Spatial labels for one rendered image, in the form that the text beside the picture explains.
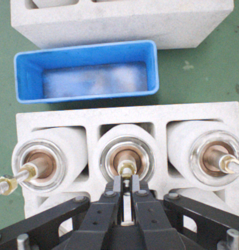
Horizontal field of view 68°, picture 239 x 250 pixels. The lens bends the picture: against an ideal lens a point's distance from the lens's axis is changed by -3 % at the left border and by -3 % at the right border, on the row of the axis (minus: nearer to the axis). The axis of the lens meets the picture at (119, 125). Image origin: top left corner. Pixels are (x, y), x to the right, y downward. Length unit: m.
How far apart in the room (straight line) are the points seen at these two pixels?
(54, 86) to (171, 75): 0.31
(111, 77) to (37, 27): 0.21
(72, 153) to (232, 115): 0.27
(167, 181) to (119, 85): 0.28
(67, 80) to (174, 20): 0.30
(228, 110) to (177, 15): 0.19
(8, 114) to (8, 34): 0.23
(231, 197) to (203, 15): 0.32
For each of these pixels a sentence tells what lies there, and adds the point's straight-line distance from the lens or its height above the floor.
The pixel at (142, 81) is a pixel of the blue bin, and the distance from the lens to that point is 0.50.
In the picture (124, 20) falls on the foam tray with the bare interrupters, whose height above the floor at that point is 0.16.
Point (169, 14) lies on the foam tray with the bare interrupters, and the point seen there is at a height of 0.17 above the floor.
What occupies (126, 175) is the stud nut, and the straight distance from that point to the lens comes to 0.17.
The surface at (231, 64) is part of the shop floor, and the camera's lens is 0.58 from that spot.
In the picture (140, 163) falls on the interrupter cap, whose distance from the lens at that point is 0.25.
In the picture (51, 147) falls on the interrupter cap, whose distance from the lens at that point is 0.26.
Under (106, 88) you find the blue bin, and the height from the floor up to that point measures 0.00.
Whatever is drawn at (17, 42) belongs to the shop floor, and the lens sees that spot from 0.61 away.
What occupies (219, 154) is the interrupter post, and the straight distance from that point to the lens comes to 0.25.
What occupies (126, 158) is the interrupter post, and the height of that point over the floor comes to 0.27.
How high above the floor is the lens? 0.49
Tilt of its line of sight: 86 degrees down
